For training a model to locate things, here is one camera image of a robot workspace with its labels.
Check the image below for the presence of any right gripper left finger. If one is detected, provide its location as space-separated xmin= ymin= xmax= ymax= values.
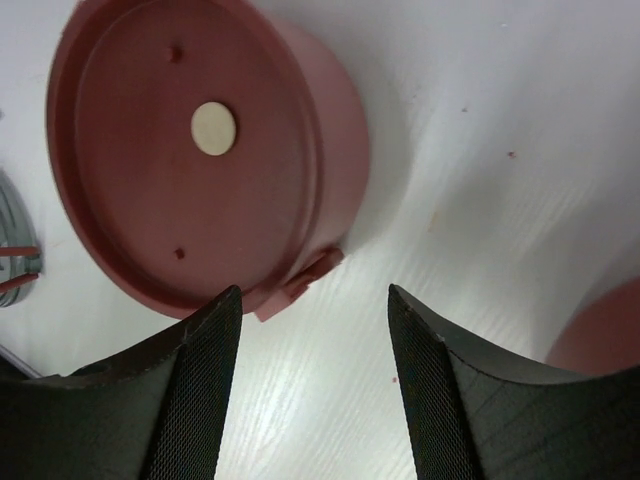
xmin=1 ymin=287 xmax=243 ymax=479

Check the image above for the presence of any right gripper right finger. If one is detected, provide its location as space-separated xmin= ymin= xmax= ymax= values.
xmin=387 ymin=285 xmax=639 ymax=479

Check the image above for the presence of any red steel bowl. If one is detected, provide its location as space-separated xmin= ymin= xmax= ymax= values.
xmin=546 ymin=279 xmax=639 ymax=376
xmin=237 ymin=3 xmax=370 ymax=321

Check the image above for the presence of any red lid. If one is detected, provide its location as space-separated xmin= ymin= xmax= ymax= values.
xmin=47 ymin=1 xmax=323 ymax=318

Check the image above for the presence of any grey transparent lid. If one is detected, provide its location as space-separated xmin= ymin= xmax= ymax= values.
xmin=1 ymin=172 xmax=43 ymax=308

